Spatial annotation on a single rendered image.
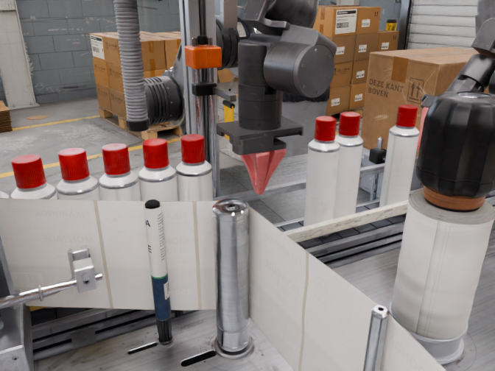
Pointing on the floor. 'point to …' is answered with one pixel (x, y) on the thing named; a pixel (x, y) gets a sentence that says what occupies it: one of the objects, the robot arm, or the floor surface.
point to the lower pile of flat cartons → (4, 118)
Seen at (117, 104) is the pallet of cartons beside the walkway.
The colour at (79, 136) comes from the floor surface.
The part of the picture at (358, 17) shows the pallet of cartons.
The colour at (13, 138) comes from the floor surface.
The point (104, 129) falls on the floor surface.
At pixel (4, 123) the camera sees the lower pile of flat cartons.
